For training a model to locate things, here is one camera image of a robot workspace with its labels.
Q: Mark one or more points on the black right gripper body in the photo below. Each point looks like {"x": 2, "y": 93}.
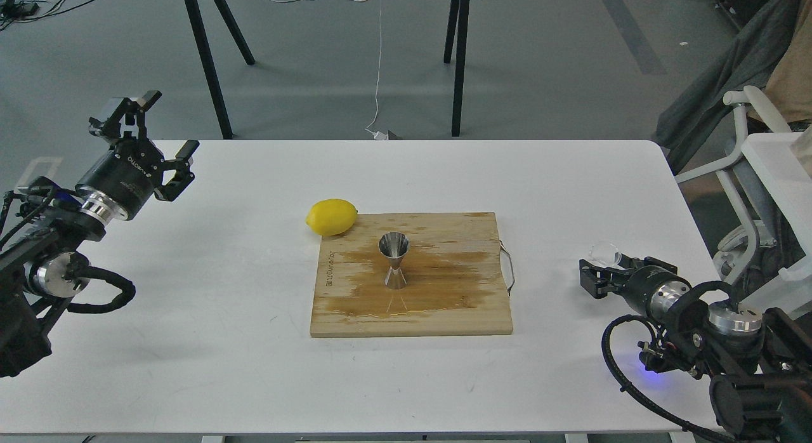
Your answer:
{"x": 651, "y": 291}

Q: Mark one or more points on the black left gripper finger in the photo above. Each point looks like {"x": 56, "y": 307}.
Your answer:
{"x": 123, "y": 119}
{"x": 183, "y": 175}

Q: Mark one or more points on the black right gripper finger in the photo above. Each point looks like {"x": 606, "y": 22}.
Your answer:
{"x": 634, "y": 264}
{"x": 599, "y": 281}

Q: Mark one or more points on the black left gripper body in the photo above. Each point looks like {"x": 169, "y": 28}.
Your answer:
{"x": 127, "y": 174}

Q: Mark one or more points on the small clear glass cup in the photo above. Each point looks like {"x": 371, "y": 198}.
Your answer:
{"x": 604, "y": 254}

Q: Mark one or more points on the steel double jigger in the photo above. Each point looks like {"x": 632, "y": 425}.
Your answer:
{"x": 394, "y": 246}

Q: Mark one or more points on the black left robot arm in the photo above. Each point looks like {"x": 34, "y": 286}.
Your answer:
{"x": 43, "y": 273}

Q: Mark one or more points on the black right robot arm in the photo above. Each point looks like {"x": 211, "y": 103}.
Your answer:
{"x": 758, "y": 361}

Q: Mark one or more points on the wooden cutting board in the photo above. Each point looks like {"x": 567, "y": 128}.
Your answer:
{"x": 455, "y": 285}

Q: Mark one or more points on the yellow lemon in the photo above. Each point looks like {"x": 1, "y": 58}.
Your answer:
{"x": 332, "y": 216}

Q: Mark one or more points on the person in tan shirt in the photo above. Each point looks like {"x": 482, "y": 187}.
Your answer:
{"x": 789, "y": 86}

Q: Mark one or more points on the black metal trestle table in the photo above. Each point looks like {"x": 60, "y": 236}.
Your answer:
{"x": 345, "y": 32}

